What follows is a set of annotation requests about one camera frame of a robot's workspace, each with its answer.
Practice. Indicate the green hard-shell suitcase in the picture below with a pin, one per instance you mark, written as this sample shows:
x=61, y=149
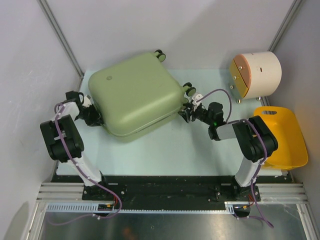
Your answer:
x=137, y=96

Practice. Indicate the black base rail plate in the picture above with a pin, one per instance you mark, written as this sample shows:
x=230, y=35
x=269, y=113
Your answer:
x=173, y=192

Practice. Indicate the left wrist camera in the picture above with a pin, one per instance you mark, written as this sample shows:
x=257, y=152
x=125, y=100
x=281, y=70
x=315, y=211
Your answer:
x=86, y=101

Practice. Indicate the white cylindrical container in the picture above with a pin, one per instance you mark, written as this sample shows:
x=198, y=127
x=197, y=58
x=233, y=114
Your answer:
x=254, y=75

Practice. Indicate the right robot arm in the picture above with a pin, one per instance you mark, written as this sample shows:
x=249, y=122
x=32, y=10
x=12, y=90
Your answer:
x=255, y=139

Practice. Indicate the corner aluminium post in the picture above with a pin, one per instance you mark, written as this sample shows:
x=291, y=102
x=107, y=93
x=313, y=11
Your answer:
x=286, y=23
x=48, y=13

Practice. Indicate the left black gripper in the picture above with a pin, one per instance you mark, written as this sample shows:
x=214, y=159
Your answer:
x=96, y=120

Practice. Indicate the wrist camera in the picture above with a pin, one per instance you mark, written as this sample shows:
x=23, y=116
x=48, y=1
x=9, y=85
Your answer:
x=196, y=99
x=86, y=101

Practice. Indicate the left corner aluminium post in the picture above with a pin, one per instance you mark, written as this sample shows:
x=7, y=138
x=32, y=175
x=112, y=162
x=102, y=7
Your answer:
x=48, y=13

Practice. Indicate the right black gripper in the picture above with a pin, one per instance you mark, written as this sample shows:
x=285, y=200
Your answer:
x=186, y=114

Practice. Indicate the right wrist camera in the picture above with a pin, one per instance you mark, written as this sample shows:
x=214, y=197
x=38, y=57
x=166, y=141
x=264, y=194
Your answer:
x=196, y=99

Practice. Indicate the right corner aluminium post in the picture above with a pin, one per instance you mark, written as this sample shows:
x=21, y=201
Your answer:
x=286, y=23

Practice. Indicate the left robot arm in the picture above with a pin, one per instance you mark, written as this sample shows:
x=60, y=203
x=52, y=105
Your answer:
x=63, y=140

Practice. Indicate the yellow plastic basket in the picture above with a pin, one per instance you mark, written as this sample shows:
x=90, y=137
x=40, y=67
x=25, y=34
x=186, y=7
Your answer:
x=292, y=151

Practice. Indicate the white slotted cable duct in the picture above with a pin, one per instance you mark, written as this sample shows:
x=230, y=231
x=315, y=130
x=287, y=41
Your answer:
x=106, y=208

